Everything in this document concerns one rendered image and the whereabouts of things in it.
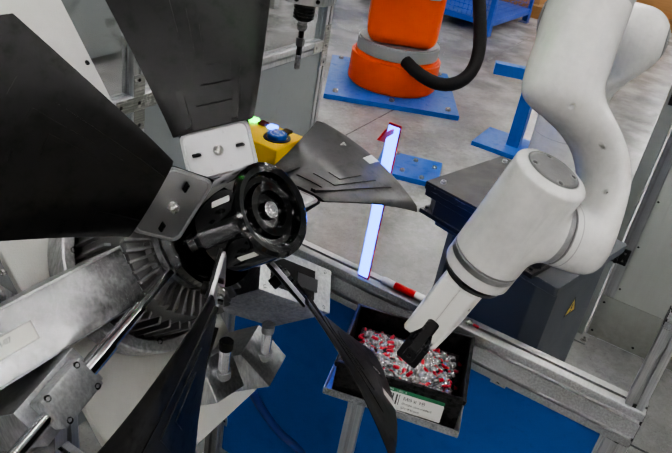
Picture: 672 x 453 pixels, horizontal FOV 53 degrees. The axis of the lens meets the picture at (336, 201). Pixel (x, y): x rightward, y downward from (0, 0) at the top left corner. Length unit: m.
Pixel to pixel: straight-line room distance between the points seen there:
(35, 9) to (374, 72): 3.88
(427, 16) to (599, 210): 4.03
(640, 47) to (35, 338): 1.07
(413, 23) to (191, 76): 3.94
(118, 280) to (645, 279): 2.23
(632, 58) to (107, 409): 1.04
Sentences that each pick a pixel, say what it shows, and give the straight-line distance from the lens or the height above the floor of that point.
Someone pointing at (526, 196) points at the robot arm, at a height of 1.33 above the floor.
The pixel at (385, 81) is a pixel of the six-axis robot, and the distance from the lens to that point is 4.81.
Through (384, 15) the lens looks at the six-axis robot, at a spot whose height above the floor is 0.58.
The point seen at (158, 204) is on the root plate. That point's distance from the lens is 0.79.
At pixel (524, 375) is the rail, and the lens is 1.30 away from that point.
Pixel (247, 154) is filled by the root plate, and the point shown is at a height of 1.25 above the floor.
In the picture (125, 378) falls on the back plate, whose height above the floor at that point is 0.94.
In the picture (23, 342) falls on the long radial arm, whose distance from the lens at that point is 0.79.
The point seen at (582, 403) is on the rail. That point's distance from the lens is 1.30.
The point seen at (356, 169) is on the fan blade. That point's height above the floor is 1.17.
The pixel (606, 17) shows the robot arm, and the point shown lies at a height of 1.50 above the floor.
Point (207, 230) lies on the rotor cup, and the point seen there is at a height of 1.20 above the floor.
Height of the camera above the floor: 1.63
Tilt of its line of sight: 29 degrees down
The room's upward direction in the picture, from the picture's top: 10 degrees clockwise
